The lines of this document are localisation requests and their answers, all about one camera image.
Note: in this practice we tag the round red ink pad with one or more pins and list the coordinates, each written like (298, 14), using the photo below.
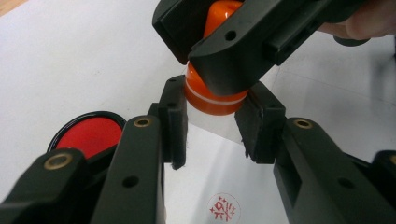
(90, 137)

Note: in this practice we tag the small red ball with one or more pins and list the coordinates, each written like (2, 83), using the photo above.
(211, 104)

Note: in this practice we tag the large white table mat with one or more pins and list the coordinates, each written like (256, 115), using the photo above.
(77, 62)

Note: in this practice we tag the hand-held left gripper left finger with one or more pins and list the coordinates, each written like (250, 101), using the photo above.
(140, 161)

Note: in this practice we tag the wooden table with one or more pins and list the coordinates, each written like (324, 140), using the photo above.
(7, 4)

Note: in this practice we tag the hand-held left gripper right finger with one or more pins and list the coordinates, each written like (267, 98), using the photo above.
(311, 174)

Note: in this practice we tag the white paper sheet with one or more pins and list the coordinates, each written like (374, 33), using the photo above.
(199, 174)

